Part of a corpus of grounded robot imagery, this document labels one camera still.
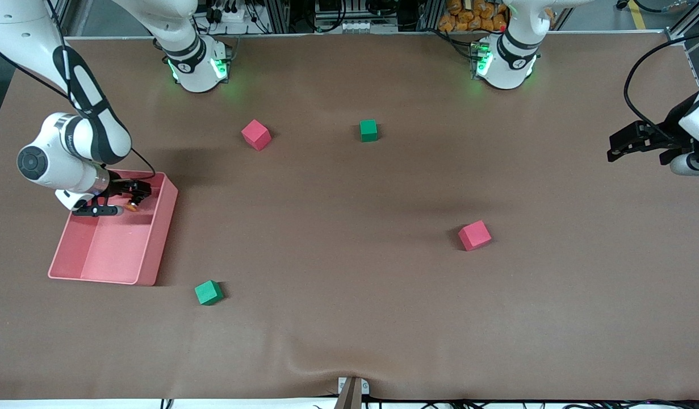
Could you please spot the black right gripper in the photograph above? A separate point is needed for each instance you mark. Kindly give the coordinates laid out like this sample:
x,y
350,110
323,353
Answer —
x,y
117,187

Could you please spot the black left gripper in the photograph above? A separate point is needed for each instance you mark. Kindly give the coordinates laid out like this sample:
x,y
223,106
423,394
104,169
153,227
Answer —
x,y
671,135

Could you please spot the yellow mushroom push button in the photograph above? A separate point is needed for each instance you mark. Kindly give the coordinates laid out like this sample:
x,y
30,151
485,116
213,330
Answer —
x,y
133,207

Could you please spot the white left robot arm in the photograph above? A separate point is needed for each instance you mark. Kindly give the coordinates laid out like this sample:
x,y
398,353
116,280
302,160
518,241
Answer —
x,y
508,62

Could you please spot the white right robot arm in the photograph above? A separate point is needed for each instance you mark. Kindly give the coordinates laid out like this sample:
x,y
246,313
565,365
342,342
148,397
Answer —
x,y
54,153

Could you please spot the pink plastic bin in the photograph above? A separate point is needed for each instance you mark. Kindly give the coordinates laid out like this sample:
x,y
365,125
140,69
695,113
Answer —
x,y
116,250

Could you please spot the green foam cube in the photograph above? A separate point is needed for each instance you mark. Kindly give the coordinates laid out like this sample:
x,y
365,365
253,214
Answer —
x,y
368,130
208,292

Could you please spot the pink foam cube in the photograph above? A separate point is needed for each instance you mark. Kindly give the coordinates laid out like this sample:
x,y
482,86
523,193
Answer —
x,y
474,236
255,134

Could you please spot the white power strip with plugs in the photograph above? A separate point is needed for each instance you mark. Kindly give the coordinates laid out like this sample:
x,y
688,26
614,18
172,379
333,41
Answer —
x,y
230,16

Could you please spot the orange packets pile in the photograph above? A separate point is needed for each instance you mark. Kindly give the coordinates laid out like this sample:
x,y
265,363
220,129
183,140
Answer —
x,y
463,17

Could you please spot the brown table mat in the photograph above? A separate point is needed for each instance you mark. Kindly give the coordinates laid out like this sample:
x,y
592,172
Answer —
x,y
349,284

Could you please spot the long white power strip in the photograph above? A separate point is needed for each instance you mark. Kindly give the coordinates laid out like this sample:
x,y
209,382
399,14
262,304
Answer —
x,y
355,26

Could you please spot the metal table corner bracket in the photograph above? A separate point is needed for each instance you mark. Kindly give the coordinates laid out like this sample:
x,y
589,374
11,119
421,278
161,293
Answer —
x,y
674,37

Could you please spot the aluminium frame profile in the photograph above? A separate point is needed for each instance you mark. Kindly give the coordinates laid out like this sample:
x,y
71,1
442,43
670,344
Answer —
x,y
690,18
279,16
430,16

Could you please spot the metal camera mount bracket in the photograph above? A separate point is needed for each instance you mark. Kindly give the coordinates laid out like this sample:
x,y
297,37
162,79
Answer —
x,y
352,395

